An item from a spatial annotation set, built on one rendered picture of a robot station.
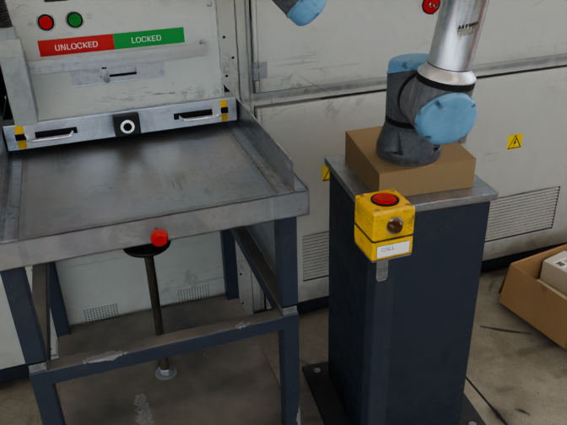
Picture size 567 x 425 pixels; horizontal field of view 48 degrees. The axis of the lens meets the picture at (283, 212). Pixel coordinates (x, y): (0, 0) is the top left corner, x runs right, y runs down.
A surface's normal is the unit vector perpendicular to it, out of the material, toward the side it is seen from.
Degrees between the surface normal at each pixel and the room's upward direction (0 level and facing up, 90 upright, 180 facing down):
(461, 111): 102
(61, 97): 90
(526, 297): 75
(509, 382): 0
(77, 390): 0
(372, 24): 90
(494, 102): 90
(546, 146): 90
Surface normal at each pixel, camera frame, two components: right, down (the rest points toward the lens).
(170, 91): 0.32, 0.44
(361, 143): -0.04, -0.84
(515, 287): -0.87, 0.01
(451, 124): 0.18, 0.63
